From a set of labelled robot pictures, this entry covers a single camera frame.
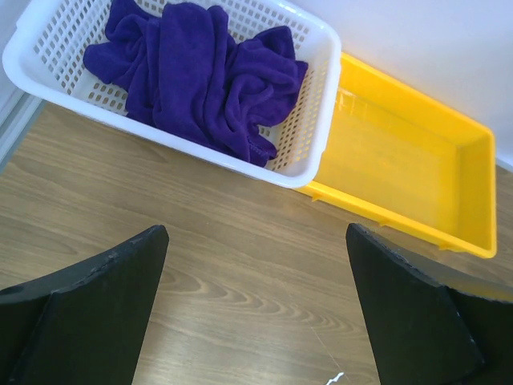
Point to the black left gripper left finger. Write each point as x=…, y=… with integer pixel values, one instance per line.
x=84, y=324

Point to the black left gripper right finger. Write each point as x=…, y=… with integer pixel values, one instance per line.
x=427, y=322

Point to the yellow plastic tray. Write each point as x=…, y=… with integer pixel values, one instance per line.
x=409, y=162

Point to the purple towel in basket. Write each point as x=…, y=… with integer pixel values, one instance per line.
x=186, y=75

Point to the white perforated plastic basket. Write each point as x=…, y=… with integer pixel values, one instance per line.
x=44, y=57

